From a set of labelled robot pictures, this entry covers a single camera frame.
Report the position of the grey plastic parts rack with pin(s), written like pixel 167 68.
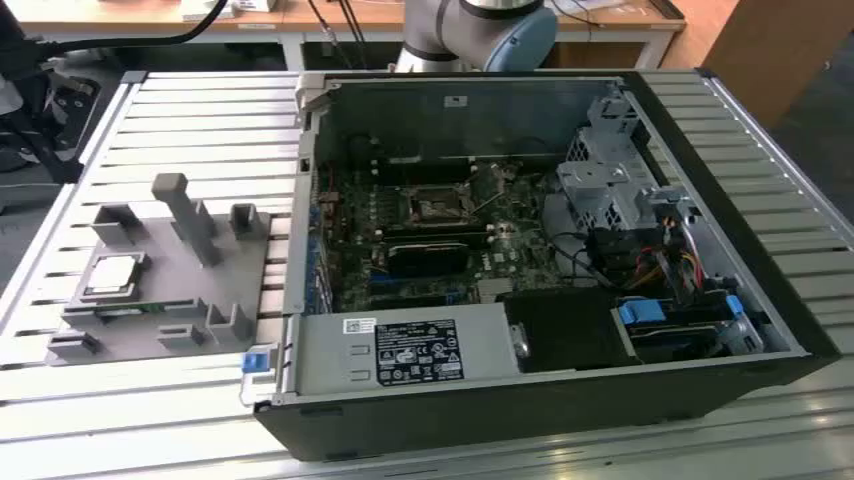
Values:
pixel 167 280

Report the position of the black open PC case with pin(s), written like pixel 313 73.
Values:
pixel 507 420

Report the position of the blue case latch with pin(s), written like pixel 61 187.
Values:
pixel 256 363

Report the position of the silver square CPU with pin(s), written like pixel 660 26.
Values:
pixel 116 277

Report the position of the brown wooden cabinet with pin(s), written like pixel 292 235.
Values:
pixel 787 45

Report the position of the hard disk in blue carrier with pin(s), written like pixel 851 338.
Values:
pixel 640 310

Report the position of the grey power supply with label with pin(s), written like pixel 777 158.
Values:
pixel 320 350

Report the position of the small blue plastic clip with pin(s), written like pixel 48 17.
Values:
pixel 732 305

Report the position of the wooden desk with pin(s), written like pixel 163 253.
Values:
pixel 267 22

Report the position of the green RAM stick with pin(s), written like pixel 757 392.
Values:
pixel 153 307

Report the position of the CPU socket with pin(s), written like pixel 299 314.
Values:
pixel 440 206

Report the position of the small silver heatsink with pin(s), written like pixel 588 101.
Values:
pixel 495 291

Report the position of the silver metal drive cage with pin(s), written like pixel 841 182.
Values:
pixel 594 190

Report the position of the black RAM slot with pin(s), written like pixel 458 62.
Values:
pixel 434 233

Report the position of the green motherboard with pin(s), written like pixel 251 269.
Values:
pixel 520 255

